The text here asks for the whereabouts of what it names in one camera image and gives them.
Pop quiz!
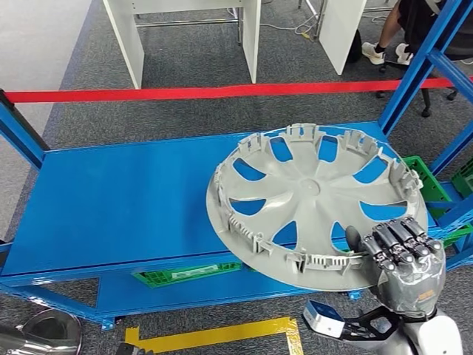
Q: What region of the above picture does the black office chair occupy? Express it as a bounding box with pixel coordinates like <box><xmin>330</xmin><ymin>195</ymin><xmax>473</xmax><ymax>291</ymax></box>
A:
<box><xmin>375</xmin><ymin>58</ymin><xmax>459</xmax><ymax>118</ymax></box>

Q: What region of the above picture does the grey plastic wheel hubcap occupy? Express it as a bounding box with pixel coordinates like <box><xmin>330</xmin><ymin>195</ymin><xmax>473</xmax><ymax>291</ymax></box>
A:
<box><xmin>205</xmin><ymin>122</ymin><xmax>429</xmax><ymax>292</ymax></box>

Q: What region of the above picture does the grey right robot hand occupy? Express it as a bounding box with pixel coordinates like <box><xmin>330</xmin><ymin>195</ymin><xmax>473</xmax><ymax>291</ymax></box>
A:
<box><xmin>344</xmin><ymin>217</ymin><xmax>447</xmax><ymax>319</ymax></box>

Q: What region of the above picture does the white desk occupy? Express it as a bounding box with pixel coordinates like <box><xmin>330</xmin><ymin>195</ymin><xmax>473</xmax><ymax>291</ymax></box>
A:
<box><xmin>318</xmin><ymin>0</ymin><xmax>367</xmax><ymax>76</ymax></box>
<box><xmin>103</xmin><ymin>0</ymin><xmax>263</xmax><ymax>90</ymax></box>

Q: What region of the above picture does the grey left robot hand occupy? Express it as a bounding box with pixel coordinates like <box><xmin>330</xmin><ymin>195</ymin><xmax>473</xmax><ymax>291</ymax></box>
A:
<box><xmin>115</xmin><ymin>342</ymin><xmax>152</xmax><ymax>355</ymax></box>

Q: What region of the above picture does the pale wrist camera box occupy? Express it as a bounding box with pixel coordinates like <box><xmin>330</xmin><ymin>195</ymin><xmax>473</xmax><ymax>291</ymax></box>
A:
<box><xmin>303</xmin><ymin>299</ymin><xmax>346</xmax><ymax>340</ymax></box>

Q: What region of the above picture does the red barrier belt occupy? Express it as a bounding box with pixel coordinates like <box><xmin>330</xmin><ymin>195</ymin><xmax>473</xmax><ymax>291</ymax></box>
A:
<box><xmin>5</xmin><ymin>75</ymin><xmax>473</xmax><ymax>105</ymax></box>

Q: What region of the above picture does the green plastic crate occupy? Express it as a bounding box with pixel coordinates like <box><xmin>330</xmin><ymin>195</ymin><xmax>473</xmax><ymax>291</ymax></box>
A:
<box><xmin>132</xmin><ymin>262</ymin><xmax>244</xmax><ymax>289</ymax></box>
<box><xmin>451</xmin><ymin>156</ymin><xmax>473</xmax><ymax>200</ymax></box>
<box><xmin>401</xmin><ymin>155</ymin><xmax>473</xmax><ymax>249</ymax></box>

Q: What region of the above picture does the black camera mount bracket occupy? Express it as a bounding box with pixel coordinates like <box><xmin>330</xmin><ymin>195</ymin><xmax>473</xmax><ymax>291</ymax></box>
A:
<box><xmin>342</xmin><ymin>305</ymin><xmax>404</xmax><ymax>344</ymax></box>

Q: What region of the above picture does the person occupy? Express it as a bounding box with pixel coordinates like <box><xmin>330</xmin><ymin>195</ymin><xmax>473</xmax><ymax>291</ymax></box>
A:
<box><xmin>361</xmin><ymin>0</ymin><xmax>473</xmax><ymax>67</ymax></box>

